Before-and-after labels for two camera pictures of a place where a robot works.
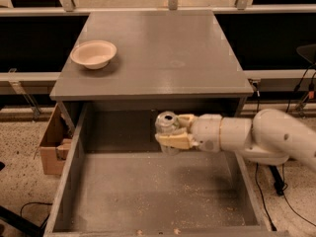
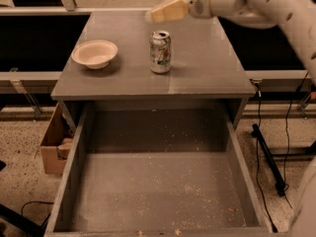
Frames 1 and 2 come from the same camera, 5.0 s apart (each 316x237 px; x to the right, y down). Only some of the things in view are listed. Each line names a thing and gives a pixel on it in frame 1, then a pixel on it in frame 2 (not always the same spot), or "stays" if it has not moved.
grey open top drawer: x=118 y=181 stays
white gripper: x=206 y=130 to x=197 y=6
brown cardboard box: x=56 y=142 stays
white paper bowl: x=93 y=53 stays
